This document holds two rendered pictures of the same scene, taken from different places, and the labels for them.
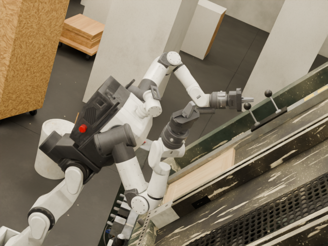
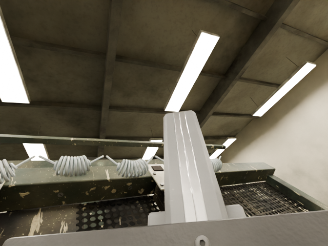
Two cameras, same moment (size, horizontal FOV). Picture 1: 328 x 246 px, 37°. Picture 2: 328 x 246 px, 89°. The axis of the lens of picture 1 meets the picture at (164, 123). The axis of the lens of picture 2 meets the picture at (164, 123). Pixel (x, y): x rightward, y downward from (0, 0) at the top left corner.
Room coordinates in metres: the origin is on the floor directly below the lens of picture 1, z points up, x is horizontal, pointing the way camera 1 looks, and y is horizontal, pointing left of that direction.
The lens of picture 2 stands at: (1.65, -0.01, 1.59)
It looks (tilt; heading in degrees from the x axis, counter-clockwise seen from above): 36 degrees up; 233
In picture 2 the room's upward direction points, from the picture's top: 17 degrees counter-clockwise
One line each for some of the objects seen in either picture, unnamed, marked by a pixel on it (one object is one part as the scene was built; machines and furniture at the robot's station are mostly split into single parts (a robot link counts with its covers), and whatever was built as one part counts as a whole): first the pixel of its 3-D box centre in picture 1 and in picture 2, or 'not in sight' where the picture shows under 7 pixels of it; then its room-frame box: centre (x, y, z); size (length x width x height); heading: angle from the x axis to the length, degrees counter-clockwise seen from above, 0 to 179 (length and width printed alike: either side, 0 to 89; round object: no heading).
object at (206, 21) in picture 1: (196, 26); not in sight; (7.21, 0.07, 0.36); 0.58 x 0.45 x 0.72; 83
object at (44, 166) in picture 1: (58, 143); not in sight; (3.17, 0.68, 0.24); 0.32 x 0.30 x 0.47; 173
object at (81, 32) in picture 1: (84, 37); not in sight; (5.65, 1.28, 0.15); 0.61 x 0.51 x 0.31; 173
